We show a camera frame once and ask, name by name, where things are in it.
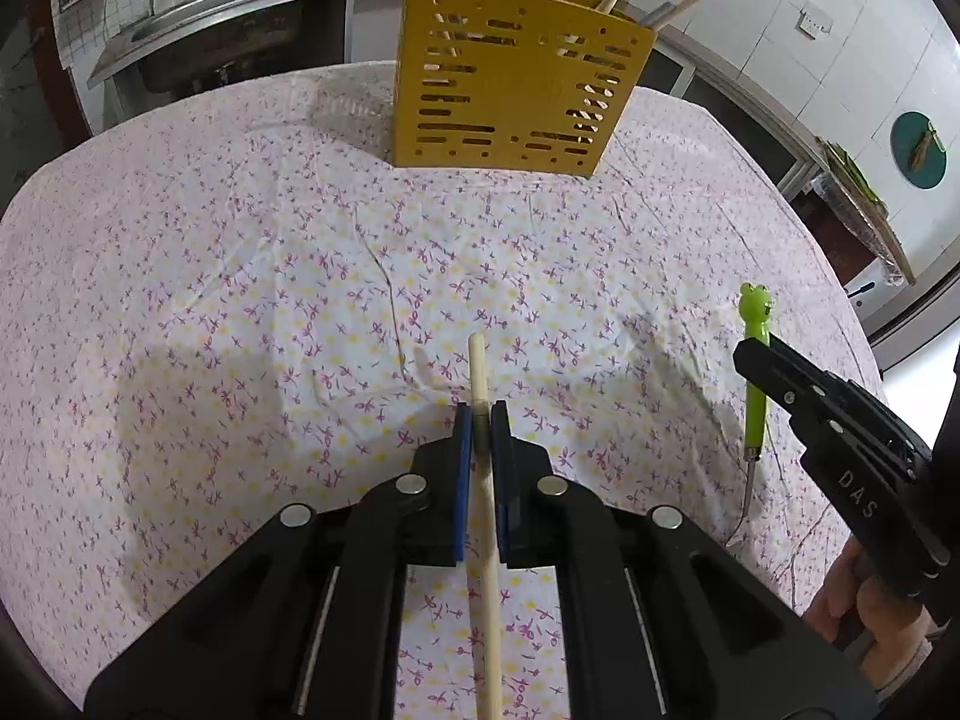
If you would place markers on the stainless steel sink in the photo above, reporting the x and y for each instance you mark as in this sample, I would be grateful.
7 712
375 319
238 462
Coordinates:
225 11

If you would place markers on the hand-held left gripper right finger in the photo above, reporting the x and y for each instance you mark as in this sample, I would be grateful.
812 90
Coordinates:
504 495

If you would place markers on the gold perforated utensil holder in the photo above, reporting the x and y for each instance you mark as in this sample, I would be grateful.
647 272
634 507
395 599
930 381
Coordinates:
517 90

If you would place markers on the white wall socket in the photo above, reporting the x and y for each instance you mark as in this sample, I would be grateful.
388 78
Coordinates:
814 22

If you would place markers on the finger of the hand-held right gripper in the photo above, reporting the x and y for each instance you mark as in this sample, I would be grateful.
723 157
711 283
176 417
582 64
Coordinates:
780 379

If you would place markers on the person's right hand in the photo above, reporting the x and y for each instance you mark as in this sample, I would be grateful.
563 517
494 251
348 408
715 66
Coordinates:
877 622

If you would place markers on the wooden side shelf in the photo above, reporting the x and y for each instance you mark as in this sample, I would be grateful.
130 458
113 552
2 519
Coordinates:
862 202

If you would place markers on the green round board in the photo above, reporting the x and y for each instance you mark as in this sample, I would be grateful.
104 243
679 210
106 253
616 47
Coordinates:
904 165

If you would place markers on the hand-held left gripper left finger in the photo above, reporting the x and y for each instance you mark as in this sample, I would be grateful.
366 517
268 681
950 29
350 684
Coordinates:
461 495

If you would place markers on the floral pink tablecloth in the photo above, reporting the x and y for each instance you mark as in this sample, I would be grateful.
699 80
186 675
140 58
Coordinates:
225 277

